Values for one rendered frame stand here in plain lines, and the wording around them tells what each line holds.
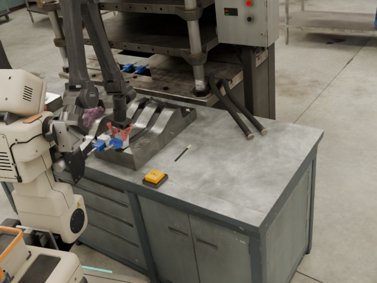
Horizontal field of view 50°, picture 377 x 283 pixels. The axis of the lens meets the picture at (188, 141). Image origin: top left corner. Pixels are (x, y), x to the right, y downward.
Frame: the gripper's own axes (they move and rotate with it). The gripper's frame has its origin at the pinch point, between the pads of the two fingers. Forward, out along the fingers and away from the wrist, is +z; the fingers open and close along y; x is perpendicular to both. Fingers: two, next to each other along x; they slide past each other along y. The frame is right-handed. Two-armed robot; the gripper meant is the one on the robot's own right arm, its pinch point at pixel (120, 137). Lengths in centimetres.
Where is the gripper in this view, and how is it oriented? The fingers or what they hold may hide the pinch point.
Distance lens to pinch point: 178.7
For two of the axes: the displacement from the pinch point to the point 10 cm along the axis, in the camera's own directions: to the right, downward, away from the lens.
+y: -8.3, -3.2, 4.5
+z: -0.6, 8.6, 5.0
